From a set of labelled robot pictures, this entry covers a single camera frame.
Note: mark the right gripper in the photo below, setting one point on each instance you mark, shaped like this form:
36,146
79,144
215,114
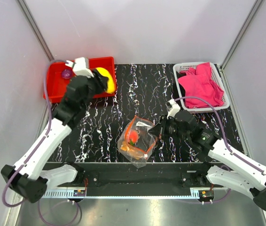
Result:
156,129

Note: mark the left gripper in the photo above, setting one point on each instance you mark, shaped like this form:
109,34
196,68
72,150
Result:
100,81

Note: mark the yellow fake lemon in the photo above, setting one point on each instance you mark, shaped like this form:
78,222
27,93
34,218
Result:
106,80

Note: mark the clear zip top bag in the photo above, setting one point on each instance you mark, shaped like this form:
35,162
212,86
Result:
145,143

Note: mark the peach fake fruit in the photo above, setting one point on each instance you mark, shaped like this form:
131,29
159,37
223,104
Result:
133,136

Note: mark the orange fake fruit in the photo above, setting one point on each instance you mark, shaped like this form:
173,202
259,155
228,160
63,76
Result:
131,151

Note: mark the pink fake fruit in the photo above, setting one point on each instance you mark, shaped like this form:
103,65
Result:
66,74

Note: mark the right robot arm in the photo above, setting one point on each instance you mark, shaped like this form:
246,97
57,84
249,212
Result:
245,175

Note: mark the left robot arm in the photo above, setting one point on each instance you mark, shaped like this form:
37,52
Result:
27,176

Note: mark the red plastic bin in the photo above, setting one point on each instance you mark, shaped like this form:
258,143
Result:
56,84

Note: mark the pink cloth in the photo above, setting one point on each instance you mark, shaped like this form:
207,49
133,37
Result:
198,82

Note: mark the white plastic basket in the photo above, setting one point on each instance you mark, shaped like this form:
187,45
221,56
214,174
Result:
215,76

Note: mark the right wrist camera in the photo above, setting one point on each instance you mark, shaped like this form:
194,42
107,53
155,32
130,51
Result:
173,108

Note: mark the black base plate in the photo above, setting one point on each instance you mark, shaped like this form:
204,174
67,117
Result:
166,180

